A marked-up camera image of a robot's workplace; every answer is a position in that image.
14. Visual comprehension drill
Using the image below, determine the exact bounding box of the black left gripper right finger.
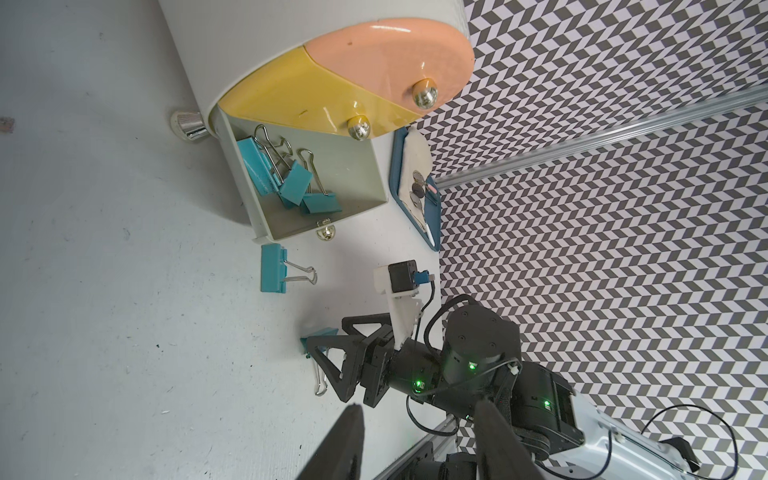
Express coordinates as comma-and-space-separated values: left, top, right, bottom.
473, 400, 543, 480

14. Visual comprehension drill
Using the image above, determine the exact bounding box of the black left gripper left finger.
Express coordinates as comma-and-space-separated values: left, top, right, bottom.
297, 404, 365, 480

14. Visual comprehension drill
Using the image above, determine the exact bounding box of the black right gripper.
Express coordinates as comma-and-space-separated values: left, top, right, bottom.
307, 313, 440, 408

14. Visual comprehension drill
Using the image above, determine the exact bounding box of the green binder clip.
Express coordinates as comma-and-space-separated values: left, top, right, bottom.
260, 243, 318, 294
297, 148, 342, 214
265, 137, 312, 209
299, 326, 340, 398
237, 124, 283, 196

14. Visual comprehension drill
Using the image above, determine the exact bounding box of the grey green bottom drawer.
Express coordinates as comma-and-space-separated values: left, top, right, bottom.
211, 108, 388, 244

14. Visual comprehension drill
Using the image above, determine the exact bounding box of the yellow drawer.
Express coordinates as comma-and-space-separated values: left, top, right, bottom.
218, 47, 418, 141

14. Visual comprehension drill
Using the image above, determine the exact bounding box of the cream round drawer cabinet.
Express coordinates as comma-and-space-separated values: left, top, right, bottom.
161, 1, 470, 125

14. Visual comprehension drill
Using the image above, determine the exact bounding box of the orange pink top drawer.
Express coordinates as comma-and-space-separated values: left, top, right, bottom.
305, 18, 474, 116

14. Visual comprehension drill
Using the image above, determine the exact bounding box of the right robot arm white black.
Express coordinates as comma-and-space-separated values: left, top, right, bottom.
305, 295, 701, 479

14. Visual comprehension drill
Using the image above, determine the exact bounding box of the teal blue tray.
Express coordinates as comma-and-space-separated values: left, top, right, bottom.
388, 126, 441, 252

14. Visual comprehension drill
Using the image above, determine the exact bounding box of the aluminium front rail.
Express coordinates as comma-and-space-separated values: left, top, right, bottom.
374, 434, 457, 480

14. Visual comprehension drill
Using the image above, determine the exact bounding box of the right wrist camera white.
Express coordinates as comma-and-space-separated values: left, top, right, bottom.
373, 260, 435, 351

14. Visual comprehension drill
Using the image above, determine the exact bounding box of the aluminium corner post right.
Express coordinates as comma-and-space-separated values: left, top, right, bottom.
436, 84, 767, 190

